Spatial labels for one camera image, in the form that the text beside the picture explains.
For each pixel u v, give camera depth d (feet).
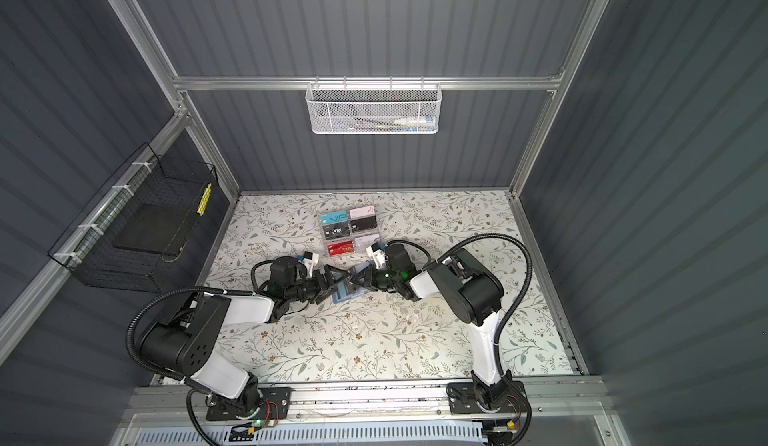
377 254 2.99
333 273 2.74
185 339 1.51
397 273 2.59
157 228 2.37
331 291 2.72
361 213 3.35
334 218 3.26
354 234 3.35
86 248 2.02
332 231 3.25
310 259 2.89
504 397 2.23
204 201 2.71
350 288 2.99
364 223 3.35
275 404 2.38
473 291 1.81
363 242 3.34
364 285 2.82
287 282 2.48
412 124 2.93
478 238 1.81
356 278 2.99
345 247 3.33
